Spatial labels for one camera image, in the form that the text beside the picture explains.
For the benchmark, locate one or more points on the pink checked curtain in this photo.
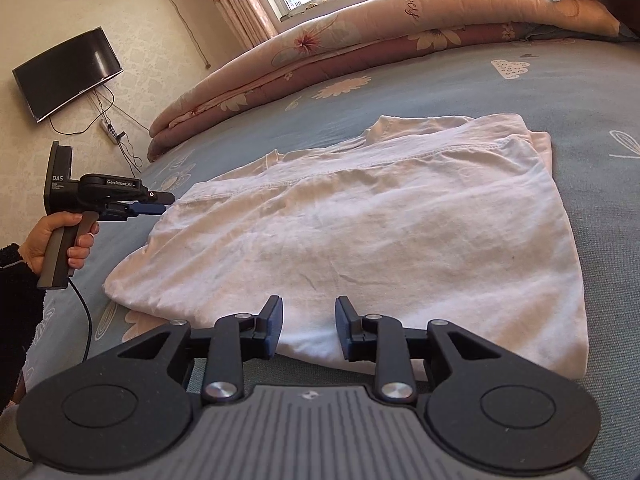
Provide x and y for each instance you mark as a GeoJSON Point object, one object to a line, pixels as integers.
{"type": "Point", "coordinates": [235, 5]}

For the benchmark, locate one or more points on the person's left forearm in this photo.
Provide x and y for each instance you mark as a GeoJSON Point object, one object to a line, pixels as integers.
{"type": "Point", "coordinates": [17, 320]}

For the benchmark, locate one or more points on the bed with blue floral sheet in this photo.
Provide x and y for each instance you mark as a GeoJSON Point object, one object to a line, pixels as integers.
{"type": "Point", "coordinates": [500, 90]}

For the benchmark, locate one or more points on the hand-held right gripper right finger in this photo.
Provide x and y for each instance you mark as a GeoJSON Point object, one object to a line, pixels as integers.
{"type": "Point", "coordinates": [345, 327]}

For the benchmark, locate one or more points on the person's left hand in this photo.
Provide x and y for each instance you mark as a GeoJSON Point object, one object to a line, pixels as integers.
{"type": "Point", "coordinates": [40, 240]}

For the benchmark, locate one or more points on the black wall television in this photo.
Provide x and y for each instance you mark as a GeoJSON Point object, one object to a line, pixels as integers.
{"type": "Point", "coordinates": [67, 75]}

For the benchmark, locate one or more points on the pink floral quilt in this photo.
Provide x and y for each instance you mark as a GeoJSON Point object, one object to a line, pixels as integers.
{"type": "Point", "coordinates": [375, 25]}

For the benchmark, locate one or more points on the white power strip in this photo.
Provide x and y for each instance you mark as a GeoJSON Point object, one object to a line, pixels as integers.
{"type": "Point", "coordinates": [111, 130]}

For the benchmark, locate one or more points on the white long-sleeve printed shirt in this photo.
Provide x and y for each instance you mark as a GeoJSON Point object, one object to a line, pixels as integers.
{"type": "Point", "coordinates": [375, 230]}

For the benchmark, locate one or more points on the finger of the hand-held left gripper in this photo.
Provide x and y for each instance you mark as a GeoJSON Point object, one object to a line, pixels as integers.
{"type": "Point", "coordinates": [145, 209]}
{"type": "Point", "coordinates": [161, 197]}

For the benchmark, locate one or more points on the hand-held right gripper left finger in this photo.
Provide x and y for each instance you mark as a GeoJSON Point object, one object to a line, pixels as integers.
{"type": "Point", "coordinates": [272, 325]}

